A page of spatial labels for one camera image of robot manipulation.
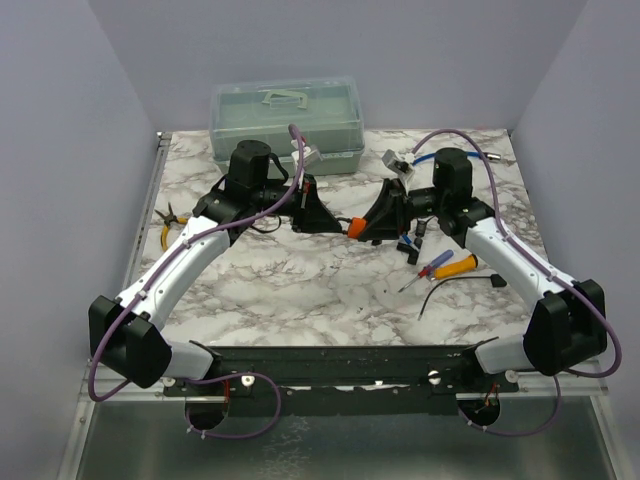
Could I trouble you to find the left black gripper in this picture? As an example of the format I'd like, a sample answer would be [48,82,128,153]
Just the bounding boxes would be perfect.
[253,174,344,234]

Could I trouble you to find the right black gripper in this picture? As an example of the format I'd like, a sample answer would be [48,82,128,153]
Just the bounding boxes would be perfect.
[354,179,447,241]

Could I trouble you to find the orange padlock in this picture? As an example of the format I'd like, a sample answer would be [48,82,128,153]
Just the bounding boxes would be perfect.
[340,217,367,240]

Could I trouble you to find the clear green plastic storage box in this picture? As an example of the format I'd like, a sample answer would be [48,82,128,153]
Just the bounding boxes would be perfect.
[209,76,365,176]

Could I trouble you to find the thin black cable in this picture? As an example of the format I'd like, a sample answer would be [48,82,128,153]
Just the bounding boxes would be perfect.
[417,272,506,322]

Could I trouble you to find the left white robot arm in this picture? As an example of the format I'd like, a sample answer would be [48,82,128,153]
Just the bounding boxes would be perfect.
[89,140,343,395]

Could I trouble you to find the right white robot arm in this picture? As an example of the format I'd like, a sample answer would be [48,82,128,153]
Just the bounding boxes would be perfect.
[348,148,607,392]

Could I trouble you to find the blue red screwdriver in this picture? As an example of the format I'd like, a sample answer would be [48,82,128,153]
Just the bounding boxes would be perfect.
[398,249,454,293]

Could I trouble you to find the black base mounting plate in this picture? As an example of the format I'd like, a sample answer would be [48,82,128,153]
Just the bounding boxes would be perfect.
[163,345,518,416]

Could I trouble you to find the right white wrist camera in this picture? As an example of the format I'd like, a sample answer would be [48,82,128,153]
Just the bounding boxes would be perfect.
[381,149,415,183]

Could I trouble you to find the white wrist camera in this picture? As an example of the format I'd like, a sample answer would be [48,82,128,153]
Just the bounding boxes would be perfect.
[291,145,323,170]
[381,149,415,183]

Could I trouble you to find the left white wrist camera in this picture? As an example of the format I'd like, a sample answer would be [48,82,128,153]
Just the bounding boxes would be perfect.
[291,145,323,170]

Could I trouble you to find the orange handled tool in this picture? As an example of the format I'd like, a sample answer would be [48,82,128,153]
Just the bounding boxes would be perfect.
[432,254,478,280]

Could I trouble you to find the blue cable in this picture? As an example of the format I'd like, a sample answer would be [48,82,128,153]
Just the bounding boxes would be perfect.
[409,148,505,168]

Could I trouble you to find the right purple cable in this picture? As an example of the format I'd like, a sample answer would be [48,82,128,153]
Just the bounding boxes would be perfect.
[411,128,623,437]

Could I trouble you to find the yellow handled pliers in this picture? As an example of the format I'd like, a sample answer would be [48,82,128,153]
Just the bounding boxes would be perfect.
[154,202,188,252]

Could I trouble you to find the aluminium rail frame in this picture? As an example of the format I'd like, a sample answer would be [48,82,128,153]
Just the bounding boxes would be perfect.
[54,131,621,480]

